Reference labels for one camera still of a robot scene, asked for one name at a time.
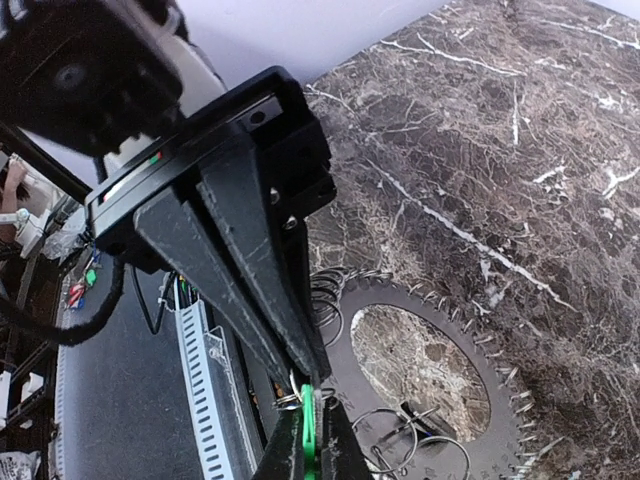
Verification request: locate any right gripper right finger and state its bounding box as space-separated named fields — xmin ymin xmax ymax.
xmin=319 ymin=397 xmax=372 ymax=480

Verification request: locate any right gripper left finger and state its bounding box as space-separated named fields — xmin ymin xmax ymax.
xmin=253 ymin=407 xmax=305 ymax=480

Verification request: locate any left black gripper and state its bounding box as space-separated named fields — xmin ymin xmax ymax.
xmin=87 ymin=66 xmax=336 ymax=384

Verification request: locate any black disc with keyrings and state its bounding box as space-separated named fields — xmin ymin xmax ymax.
xmin=311 ymin=268 xmax=554 ymax=479

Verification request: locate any green key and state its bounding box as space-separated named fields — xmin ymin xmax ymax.
xmin=301 ymin=384 xmax=324 ymax=480

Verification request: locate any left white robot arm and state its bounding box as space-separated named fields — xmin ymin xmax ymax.
xmin=87 ymin=12 xmax=336 ymax=384

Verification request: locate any white slotted cable duct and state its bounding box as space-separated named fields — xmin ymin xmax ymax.
xmin=174 ymin=300 xmax=256 ymax=479

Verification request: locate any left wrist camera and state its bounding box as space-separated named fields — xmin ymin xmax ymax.
xmin=1 ymin=1 xmax=187 ymax=157

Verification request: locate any left black cable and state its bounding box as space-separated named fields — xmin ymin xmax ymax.
xmin=0 ymin=259 xmax=126 ymax=347

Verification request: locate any left black frame post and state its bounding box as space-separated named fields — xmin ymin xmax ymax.
xmin=1 ymin=123 xmax=91 ymax=204

